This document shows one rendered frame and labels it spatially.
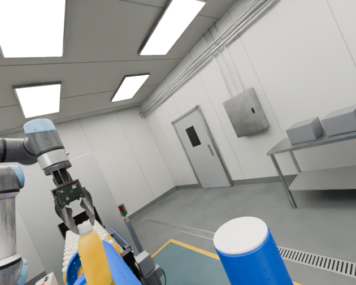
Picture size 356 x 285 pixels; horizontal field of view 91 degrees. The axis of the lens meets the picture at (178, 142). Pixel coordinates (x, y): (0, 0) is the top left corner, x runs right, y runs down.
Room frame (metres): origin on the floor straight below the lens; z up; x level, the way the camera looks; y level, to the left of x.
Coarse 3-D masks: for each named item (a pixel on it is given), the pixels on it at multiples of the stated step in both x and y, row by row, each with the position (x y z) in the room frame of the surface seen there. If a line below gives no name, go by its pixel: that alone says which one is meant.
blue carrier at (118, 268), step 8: (104, 240) 1.15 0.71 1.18; (104, 248) 0.97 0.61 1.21; (112, 248) 1.04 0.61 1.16; (72, 256) 1.04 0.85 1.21; (112, 256) 0.87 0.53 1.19; (72, 264) 1.05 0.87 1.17; (80, 264) 1.07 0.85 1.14; (112, 264) 0.76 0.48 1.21; (120, 264) 0.79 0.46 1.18; (72, 272) 1.04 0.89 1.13; (112, 272) 0.69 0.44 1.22; (120, 272) 0.70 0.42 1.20; (128, 272) 0.73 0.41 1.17; (72, 280) 1.03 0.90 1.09; (80, 280) 0.71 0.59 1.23; (120, 280) 0.62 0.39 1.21; (128, 280) 0.64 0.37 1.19; (136, 280) 0.67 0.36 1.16
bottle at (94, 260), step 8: (88, 232) 0.53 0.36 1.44; (96, 232) 0.55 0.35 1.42; (80, 240) 0.52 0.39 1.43; (88, 240) 0.52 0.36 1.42; (96, 240) 0.53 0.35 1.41; (80, 248) 0.52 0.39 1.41; (88, 248) 0.51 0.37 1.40; (96, 248) 0.53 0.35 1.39; (80, 256) 0.51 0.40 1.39; (88, 256) 0.51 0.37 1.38; (96, 256) 0.52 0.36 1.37; (104, 256) 0.54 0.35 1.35; (88, 264) 0.51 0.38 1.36; (96, 264) 0.51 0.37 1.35; (104, 264) 0.53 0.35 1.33; (88, 272) 0.51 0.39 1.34; (96, 272) 0.51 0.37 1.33; (104, 272) 0.52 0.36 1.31; (88, 280) 0.51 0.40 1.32; (96, 280) 0.51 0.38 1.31; (104, 280) 0.52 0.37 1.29
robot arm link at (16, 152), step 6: (6, 138) 0.53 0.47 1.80; (6, 144) 0.51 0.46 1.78; (12, 144) 0.53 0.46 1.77; (18, 144) 0.54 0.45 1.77; (6, 150) 0.51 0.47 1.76; (12, 150) 0.52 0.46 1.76; (18, 150) 0.53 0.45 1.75; (24, 150) 0.54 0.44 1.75; (6, 156) 0.51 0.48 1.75; (12, 156) 0.52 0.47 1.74; (18, 156) 0.54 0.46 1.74; (24, 156) 0.55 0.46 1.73; (30, 156) 0.55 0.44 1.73; (6, 162) 0.53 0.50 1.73; (18, 162) 0.58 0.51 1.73; (24, 162) 0.58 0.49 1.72; (30, 162) 0.58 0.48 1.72; (36, 162) 0.60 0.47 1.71
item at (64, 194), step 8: (56, 168) 0.49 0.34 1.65; (64, 168) 0.52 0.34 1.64; (56, 176) 0.51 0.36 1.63; (64, 176) 0.52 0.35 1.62; (64, 184) 0.49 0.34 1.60; (72, 184) 0.50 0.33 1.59; (80, 184) 0.51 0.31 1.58; (56, 192) 0.48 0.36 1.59; (64, 192) 0.49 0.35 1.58; (72, 192) 0.50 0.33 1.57; (80, 192) 0.51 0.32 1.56; (56, 200) 0.48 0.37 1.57; (64, 200) 0.49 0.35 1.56; (72, 200) 0.49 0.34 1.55
